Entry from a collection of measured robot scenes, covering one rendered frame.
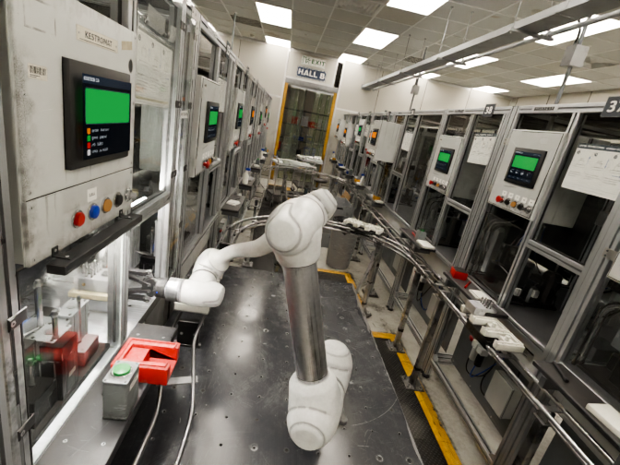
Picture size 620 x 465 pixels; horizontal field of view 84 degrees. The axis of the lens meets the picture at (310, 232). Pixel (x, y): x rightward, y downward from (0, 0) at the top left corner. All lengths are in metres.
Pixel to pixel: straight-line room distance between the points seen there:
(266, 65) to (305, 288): 8.78
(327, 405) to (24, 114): 0.99
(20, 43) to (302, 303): 0.78
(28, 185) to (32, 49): 0.21
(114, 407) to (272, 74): 8.93
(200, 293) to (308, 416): 0.58
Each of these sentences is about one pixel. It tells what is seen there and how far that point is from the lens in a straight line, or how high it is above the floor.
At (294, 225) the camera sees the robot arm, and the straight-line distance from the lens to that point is 0.87.
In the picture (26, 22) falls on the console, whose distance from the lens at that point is 0.73.
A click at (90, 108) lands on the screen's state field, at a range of 0.83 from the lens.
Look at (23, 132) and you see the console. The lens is 0.72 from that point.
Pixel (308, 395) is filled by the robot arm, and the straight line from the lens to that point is 1.13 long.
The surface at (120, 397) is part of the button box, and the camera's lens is 1.05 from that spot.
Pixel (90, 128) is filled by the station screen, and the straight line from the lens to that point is 0.84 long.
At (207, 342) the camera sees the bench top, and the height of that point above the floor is 0.68.
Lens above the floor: 1.71
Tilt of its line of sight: 18 degrees down
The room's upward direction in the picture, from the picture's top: 11 degrees clockwise
